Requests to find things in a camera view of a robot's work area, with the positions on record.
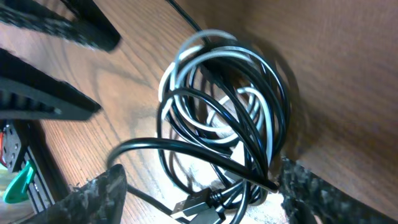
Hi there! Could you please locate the white USB cable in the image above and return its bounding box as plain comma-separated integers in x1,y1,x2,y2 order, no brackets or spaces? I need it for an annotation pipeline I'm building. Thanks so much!
157,29,274,166

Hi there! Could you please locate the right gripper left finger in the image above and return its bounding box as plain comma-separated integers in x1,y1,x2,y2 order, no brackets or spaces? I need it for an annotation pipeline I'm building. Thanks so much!
24,164,127,224

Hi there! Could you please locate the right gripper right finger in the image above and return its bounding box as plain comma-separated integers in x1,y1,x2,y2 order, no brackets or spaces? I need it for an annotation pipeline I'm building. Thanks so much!
279,157,392,224

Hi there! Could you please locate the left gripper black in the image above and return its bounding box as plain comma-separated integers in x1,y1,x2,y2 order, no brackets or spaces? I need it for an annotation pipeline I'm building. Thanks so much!
1,0,121,121

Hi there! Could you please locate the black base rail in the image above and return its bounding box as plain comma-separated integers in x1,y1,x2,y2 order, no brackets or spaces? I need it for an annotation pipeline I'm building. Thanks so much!
1,120,70,213

